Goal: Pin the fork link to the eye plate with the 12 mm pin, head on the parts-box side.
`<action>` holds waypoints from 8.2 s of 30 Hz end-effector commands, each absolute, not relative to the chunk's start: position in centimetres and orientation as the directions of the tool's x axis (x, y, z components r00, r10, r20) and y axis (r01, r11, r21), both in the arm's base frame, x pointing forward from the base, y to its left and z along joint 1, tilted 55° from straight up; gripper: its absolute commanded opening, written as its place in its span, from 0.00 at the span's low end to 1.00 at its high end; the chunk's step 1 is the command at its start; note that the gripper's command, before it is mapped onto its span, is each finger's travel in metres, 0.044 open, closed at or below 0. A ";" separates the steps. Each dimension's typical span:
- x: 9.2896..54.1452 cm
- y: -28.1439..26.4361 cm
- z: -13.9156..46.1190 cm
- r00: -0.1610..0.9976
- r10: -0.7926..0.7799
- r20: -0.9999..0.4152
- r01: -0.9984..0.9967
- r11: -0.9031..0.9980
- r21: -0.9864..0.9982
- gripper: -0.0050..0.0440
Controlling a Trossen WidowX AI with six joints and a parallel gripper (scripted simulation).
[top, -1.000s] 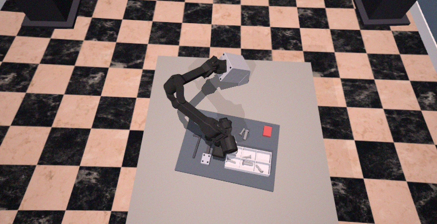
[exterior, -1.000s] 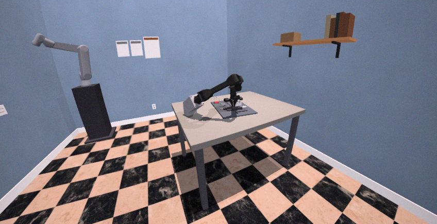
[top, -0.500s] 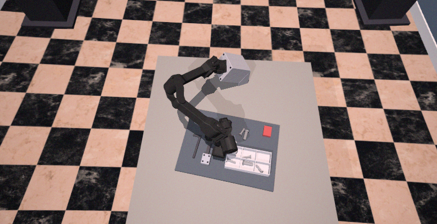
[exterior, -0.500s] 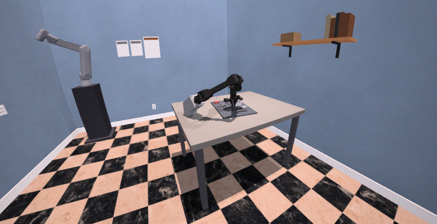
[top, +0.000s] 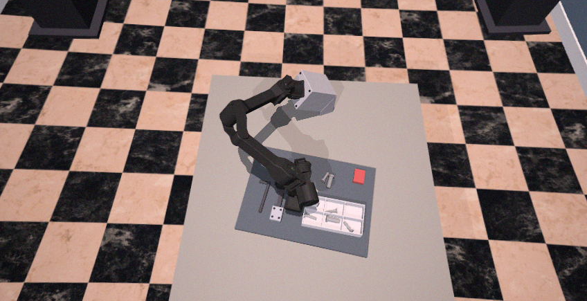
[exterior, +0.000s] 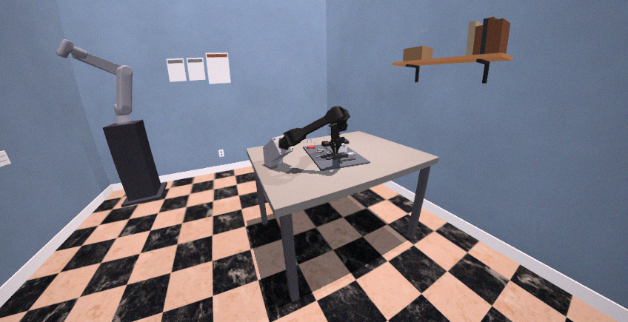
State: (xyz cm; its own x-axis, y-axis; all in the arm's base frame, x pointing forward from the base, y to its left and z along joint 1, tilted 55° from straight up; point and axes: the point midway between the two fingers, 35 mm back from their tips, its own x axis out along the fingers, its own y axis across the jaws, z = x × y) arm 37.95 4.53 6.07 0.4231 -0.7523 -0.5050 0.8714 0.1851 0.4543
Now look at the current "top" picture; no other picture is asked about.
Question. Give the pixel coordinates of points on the grey flat bar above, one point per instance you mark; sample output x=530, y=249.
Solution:
x=279, y=202

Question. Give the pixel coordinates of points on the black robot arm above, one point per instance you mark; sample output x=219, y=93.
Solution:
x=280, y=169

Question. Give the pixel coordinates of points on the red rectangular block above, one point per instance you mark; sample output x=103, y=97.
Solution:
x=359, y=176

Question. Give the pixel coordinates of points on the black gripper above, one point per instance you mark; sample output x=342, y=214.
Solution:
x=292, y=202

